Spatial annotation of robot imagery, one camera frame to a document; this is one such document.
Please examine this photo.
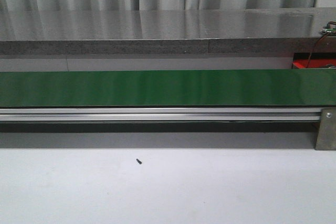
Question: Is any red plate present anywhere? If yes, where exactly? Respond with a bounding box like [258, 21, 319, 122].
[292, 53, 335, 69]

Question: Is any grey stone shelf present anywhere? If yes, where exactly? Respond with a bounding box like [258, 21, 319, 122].
[1, 7, 335, 56]

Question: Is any aluminium conveyor rail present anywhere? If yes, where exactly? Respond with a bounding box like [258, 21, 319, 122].
[1, 107, 322, 122]

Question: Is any small green circuit board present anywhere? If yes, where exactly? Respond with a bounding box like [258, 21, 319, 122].
[320, 23, 336, 35]

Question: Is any green conveyor belt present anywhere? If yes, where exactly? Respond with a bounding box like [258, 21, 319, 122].
[1, 69, 335, 108]

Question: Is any red black wire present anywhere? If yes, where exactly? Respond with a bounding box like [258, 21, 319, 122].
[305, 21, 336, 69]

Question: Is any grey metal bracket plate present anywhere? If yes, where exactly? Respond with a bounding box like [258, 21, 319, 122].
[315, 108, 336, 151]

